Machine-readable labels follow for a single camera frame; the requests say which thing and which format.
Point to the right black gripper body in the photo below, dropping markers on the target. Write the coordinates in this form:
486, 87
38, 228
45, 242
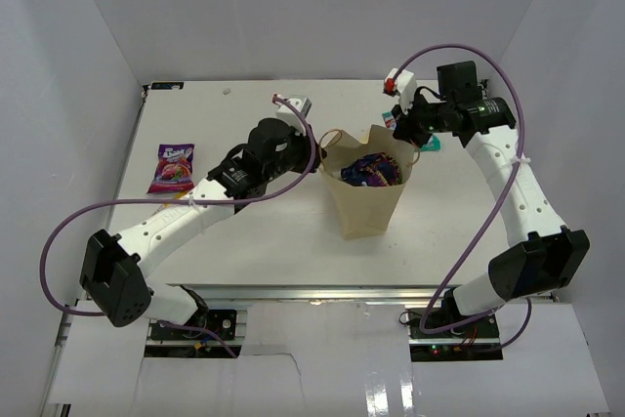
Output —
424, 118

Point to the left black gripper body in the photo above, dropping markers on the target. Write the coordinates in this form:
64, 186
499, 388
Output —
298, 156

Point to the teal candy bag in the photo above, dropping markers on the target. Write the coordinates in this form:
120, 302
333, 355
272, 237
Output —
433, 143

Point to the dark blue snack bag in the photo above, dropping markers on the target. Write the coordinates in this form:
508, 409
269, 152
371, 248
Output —
374, 170

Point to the purple pink gummy bag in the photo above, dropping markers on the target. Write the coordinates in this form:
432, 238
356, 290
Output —
174, 169

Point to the beige paper bag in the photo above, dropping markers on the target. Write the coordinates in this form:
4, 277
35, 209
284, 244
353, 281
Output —
364, 212

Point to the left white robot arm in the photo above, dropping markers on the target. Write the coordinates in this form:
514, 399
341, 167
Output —
116, 266

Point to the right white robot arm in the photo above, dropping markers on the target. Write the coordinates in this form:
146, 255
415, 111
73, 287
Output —
543, 253

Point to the left blue table label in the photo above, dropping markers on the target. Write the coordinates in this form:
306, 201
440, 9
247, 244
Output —
167, 86

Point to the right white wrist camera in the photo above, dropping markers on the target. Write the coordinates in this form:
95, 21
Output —
402, 85

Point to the aluminium frame rail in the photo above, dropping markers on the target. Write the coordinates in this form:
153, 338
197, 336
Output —
251, 293

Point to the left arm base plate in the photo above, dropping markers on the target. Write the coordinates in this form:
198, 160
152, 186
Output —
221, 322

